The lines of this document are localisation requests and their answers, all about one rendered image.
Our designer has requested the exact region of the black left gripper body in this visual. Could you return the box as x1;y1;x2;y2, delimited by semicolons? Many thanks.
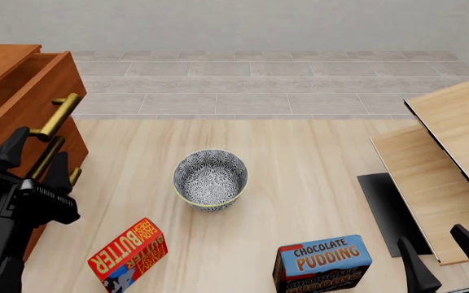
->
0;157;82;230

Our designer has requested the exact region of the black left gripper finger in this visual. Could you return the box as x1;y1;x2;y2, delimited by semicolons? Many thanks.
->
42;151;75;195
0;125;31;173

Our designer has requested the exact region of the pale wooden stepped shelf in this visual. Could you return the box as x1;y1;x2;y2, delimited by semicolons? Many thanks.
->
369;74;469;267

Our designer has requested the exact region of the blue chocolate pudding box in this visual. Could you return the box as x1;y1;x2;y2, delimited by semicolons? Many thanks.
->
271;234;374;293

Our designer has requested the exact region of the red butter box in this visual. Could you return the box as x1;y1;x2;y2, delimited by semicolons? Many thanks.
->
86;216;169;293

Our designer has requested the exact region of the grey floral patterned bowl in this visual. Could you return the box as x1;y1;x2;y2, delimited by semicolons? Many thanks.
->
172;147;250;212

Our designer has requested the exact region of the brass bar drawer handle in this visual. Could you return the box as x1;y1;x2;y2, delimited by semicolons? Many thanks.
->
68;166;83;188
25;135;67;181
28;92;83;143

